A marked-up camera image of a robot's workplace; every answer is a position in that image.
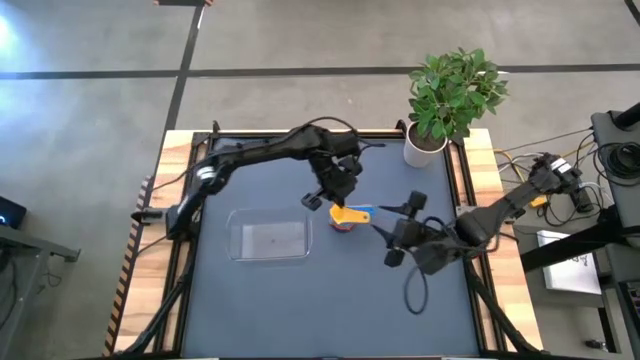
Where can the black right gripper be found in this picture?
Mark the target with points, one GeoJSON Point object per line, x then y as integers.
{"type": "Point", "coordinates": [425, 240]}

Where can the green leafy plant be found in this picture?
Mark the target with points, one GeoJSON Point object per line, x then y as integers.
{"type": "Point", "coordinates": [450, 95]}

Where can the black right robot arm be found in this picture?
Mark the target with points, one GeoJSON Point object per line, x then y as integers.
{"type": "Point", "coordinates": [500, 205]}

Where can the yellow measuring cup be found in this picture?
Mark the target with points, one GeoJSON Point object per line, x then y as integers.
{"type": "Point", "coordinates": [350, 216]}

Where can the red measuring cup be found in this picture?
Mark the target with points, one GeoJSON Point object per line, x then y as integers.
{"type": "Point", "coordinates": [334, 226]}

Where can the white ribbed plant pot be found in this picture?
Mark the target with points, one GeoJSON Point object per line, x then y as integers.
{"type": "Point", "coordinates": [417, 157]}

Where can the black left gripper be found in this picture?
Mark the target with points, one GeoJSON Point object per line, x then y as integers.
{"type": "Point", "coordinates": [335, 182]}

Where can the white paper box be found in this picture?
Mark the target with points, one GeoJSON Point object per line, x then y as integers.
{"type": "Point", "coordinates": [570, 275]}

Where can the black table clamp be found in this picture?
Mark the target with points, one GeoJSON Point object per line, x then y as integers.
{"type": "Point", "coordinates": [216, 126]}
{"type": "Point", "coordinates": [147, 216]}
{"type": "Point", "coordinates": [400, 126]}

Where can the black metal table frame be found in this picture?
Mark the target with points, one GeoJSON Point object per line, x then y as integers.
{"type": "Point", "coordinates": [240, 135]}

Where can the black device blue light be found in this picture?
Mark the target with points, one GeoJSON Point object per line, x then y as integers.
{"type": "Point", "coordinates": [12, 212]}

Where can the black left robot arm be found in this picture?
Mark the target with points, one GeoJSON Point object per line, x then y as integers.
{"type": "Point", "coordinates": [260, 150]}

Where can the clear plastic basket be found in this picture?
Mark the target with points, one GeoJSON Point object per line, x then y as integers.
{"type": "Point", "coordinates": [267, 240]}

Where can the black power strip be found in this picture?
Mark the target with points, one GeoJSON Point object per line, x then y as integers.
{"type": "Point", "coordinates": [584, 201]}

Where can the grey metal desk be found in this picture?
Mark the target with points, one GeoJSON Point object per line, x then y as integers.
{"type": "Point", "coordinates": [20, 260]}

